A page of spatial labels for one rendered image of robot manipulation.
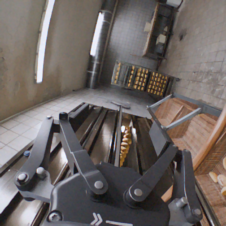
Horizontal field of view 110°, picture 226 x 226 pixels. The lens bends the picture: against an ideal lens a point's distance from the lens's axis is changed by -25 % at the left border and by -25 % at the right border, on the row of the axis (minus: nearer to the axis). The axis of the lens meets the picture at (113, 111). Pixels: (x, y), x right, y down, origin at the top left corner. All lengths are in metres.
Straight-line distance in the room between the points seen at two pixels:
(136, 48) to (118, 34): 1.08
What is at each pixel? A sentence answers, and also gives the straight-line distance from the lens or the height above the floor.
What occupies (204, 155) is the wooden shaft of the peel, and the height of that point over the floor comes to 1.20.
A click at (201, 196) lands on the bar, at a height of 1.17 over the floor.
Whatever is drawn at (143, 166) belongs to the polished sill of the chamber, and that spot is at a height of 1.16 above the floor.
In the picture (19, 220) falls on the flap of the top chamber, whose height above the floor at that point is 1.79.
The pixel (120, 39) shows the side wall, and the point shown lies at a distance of 5.49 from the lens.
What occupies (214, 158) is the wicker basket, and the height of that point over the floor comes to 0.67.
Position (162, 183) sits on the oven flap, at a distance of 0.93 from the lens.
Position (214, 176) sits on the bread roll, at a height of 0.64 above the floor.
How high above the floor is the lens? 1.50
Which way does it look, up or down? 1 degrees up
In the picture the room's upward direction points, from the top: 76 degrees counter-clockwise
